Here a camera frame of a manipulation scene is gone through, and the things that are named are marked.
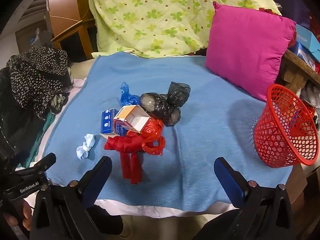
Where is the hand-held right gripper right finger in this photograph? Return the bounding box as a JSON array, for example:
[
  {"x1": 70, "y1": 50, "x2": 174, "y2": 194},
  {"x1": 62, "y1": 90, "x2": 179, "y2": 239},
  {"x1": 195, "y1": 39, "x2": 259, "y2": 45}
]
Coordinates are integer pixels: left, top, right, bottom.
[{"x1": 214, "y1": 157, "x2": 300, "y2": 240}]

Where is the orange white carton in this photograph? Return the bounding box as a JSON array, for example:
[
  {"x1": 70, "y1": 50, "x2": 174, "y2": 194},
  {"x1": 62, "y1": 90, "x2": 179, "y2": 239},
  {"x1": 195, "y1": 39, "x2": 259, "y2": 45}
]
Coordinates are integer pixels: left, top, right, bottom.
[{"x1": 113, "y1": 105, "x2": 151, "y2": 137}]

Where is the black plastic bag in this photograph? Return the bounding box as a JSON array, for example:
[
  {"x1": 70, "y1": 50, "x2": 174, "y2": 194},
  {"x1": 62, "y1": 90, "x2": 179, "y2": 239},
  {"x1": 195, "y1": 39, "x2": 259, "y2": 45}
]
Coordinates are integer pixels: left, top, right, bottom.
[{"x1": 139, "y1": 81, "x2": 191, "y2": 127}]

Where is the black shiny jacket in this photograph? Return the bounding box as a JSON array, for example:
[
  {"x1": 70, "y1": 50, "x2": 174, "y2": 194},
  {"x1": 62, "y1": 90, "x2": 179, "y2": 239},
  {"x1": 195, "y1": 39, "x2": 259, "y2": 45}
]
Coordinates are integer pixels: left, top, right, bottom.
[{"x1": 0, "y1": 67, "x2": 47, "y2": 172}]

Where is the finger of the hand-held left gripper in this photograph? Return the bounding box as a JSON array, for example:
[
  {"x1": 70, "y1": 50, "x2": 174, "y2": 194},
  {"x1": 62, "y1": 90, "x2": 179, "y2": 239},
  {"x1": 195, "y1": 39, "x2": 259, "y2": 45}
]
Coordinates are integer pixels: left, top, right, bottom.
[{"x1": 15, "y1": 152, "x2": 57, "y2": 178}]

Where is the wooden table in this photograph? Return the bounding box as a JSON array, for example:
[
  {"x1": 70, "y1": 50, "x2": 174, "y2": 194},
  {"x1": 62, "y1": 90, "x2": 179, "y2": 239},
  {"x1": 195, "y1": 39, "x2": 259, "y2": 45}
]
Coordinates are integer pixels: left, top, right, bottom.
[{"x1": 281, "y1": 49, "x2": 320, "y2": 95}]

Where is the blue blanket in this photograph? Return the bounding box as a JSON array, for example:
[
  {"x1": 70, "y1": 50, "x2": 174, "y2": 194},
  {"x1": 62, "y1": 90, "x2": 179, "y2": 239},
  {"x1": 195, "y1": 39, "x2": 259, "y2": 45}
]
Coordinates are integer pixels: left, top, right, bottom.
[{"x1": 44, "y1": 51, "x2": 294, "y2": 212}]

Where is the black white dotted garment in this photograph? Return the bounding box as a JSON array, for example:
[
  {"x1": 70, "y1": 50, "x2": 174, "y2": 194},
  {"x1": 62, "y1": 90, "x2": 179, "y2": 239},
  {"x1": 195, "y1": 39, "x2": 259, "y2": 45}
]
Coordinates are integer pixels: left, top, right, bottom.
[{"x1": 6, "y1": 45, "x2": 73, "y2": 119}]

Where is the green patterned cloth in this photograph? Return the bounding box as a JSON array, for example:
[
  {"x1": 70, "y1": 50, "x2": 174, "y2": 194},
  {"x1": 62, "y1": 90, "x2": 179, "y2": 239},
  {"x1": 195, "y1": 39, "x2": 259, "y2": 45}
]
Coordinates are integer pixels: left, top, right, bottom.
[{"x1": 49, "y1": 92, "x2": 70, "y2": 115}]

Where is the blue plastic bag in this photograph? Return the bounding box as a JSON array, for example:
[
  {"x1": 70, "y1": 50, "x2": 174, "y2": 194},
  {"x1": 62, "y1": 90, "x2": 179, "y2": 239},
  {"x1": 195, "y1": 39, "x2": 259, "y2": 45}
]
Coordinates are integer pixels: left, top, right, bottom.
[{"x1": 119, "y1": 82, "x2": 141, "y2": 106}]

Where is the red plastic basket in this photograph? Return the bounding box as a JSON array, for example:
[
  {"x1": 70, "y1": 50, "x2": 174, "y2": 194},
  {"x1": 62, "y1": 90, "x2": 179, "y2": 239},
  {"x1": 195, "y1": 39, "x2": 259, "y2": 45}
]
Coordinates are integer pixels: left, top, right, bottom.
[{"x1": 254, "y1": 84, "x2": 320, "y2": 168}]

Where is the navy blue cushion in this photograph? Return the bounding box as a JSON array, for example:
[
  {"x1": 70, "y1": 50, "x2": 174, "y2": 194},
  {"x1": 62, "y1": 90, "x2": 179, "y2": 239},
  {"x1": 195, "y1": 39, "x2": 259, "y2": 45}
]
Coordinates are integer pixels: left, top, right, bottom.
[{"x1": 280, "y1": 0, "x2": 318, "y2": 28}]

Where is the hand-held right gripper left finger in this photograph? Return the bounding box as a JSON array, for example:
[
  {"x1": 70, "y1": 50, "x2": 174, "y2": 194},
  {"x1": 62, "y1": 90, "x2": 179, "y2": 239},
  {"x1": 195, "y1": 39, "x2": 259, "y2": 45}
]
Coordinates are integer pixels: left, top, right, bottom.
[{"x1": 30, "y1": 156, "x2": 113, "y2": 240}]

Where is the teal cloth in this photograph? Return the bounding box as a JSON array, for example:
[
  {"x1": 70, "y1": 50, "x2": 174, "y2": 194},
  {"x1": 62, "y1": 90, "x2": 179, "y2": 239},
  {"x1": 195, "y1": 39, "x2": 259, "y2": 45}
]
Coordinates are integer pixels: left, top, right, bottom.
[{"x1": 25, "y1": 112, "x2": 58, "y2": 164}]

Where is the blue white box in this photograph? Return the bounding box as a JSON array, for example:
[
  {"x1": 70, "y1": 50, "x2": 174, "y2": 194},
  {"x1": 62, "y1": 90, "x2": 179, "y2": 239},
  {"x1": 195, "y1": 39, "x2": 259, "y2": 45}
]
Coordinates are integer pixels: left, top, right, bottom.
[{"x1": 100, "y1": 108, "x2": 119, "y2": 134}]

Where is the green floral quilt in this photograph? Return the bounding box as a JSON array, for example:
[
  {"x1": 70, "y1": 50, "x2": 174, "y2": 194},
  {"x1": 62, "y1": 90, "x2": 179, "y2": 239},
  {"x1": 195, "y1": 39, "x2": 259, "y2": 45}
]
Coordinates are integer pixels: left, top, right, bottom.
[{"x1": 89, "y1": 0, "x2": 282, "y2": 58}]

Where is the wooden bed base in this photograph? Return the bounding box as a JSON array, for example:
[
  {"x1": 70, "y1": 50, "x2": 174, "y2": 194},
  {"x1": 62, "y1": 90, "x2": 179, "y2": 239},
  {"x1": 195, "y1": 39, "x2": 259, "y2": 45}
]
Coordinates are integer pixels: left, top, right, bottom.
[{"x1": 287, "y1": 165, "x2": 310, "y2": 214}]

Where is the white plastic bag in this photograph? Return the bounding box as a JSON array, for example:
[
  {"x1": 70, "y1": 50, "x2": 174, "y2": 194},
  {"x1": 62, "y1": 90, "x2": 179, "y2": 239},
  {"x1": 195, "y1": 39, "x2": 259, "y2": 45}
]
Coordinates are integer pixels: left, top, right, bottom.
[{"x1": 300, "y1": 82, "x2": 320, "y2": 107}]

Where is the pink pillow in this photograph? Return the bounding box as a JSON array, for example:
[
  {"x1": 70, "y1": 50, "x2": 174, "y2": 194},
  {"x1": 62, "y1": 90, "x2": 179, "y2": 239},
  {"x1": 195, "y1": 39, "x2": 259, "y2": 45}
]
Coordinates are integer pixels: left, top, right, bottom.
[{"x1": 205, "y1": 1, "x2": 297, "y2": 102}]

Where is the light blue cardboard box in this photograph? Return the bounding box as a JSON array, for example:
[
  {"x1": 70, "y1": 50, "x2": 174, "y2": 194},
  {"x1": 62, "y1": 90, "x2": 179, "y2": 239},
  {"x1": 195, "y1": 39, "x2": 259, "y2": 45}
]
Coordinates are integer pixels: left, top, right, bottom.
[{"x1": 295, "y1": 24, "x2": 320, "y2": 63}]

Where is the blue white patterned package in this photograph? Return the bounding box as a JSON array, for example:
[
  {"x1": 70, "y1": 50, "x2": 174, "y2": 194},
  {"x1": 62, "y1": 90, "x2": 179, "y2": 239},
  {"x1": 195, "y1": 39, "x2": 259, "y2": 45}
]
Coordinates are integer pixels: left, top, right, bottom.
[{"x1": 290, "y1": 41, "x2": 316, "y2": 68}]

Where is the person's left hand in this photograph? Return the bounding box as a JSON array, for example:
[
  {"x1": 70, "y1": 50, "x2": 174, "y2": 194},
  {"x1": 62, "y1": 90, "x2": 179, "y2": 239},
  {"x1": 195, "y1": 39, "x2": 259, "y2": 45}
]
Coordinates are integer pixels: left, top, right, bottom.
[{"x1": 2, "y1": 200, "x2": 34, "y2": 232}]

